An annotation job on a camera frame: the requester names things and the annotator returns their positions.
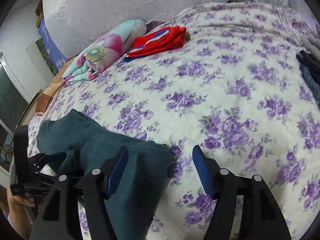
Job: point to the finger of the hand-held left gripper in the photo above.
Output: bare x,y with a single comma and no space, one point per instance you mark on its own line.
56,158
21,140

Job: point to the brown box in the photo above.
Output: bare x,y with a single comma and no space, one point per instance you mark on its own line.
39,12

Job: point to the orange brown pillow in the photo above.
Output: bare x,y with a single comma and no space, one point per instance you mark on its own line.
48,95

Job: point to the person's left hand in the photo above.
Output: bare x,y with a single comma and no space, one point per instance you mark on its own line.
20,210

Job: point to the folded red striped garment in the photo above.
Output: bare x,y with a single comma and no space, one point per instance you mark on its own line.
157,42

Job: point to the purple floral bed sheet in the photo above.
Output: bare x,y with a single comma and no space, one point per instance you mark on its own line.
225,105

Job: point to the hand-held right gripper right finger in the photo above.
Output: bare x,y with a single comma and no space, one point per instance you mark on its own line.
202,172

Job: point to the window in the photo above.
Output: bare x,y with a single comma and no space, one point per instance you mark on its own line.
11,100

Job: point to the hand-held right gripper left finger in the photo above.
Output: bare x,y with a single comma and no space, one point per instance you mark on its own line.
117,170

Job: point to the blue printed board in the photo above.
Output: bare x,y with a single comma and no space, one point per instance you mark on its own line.
51,47

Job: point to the folded grey garment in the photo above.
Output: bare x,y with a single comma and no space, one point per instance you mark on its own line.
312,43

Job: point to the green picture board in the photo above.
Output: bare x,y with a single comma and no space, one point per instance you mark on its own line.
45,55

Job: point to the folded floral blanket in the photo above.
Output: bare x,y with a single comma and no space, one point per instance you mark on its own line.
102,52

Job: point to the teal green pants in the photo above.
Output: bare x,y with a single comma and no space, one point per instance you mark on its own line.
105,140

